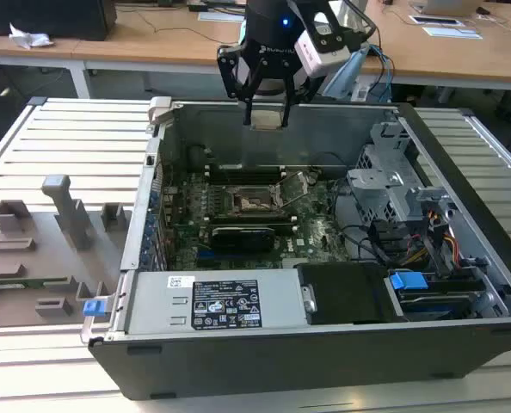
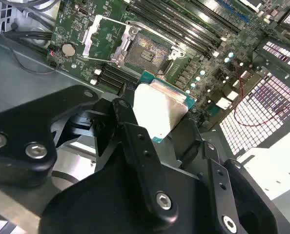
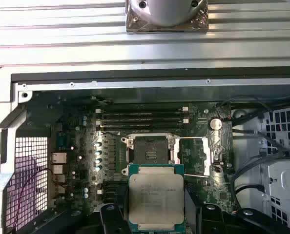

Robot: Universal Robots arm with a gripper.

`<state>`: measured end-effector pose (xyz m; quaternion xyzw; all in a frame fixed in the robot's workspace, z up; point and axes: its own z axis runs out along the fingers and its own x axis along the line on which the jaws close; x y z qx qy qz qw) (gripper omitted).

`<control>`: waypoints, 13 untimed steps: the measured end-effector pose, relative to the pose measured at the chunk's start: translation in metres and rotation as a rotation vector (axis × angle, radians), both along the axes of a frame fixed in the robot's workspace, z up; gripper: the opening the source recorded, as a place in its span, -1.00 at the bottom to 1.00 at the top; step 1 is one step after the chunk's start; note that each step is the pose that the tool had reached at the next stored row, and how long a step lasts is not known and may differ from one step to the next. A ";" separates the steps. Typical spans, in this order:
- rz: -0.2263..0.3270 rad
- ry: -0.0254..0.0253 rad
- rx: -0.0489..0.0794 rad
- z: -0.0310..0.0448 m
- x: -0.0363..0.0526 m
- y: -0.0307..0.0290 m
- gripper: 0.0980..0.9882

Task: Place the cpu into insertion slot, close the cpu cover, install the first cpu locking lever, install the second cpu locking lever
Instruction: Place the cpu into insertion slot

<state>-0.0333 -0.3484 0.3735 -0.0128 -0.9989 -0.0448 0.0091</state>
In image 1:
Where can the black box on desk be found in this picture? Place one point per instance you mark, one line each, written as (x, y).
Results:
(44, 17)

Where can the wooden desk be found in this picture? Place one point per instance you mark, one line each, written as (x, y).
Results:
(152, 45)

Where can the blue disk carrier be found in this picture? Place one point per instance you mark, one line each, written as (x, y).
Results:
(408, 281)

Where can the silver square CPU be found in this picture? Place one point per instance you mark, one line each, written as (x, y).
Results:
(266, 120)

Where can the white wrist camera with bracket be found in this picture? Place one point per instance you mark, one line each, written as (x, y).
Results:
(322, 53)

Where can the CPU socket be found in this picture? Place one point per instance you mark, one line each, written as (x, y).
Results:
(249, 205)

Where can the silver metal drive cage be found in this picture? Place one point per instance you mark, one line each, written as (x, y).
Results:
(380, 189)

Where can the blue case latch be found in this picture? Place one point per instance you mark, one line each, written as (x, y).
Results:
(95, 308)

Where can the green RAM stick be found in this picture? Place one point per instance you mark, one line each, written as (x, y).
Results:
(32, 282)

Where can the green motherboard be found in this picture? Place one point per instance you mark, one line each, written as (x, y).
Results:
(315, 241)

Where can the grey power supply unit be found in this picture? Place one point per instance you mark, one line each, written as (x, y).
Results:
(152, 305)

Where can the black power supply label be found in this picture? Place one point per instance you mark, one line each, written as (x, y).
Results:
(226, 305)

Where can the crumpled white paper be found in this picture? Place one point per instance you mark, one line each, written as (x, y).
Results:
(29, 38)

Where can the black plastic shroud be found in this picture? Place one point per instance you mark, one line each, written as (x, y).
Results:
(346, 292)

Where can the silver laptop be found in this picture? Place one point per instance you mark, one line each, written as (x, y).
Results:
(449, 5)

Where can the white framed tablet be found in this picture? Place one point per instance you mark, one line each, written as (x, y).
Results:
(436, 20)

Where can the pale blue teach pendant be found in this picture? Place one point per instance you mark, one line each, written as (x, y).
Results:
(346, 77)

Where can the black graphics card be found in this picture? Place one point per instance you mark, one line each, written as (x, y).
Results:
(242, 240)

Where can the white barcode sticker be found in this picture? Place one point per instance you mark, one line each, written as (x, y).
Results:
(180, 281)

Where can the black open PC case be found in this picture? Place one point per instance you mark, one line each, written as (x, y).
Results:
(281, 365)

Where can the grey parts rack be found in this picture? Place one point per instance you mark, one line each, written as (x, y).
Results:
(53, 254)

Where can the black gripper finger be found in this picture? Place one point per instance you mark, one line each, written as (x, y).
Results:
(287, 86)
(232, 73)

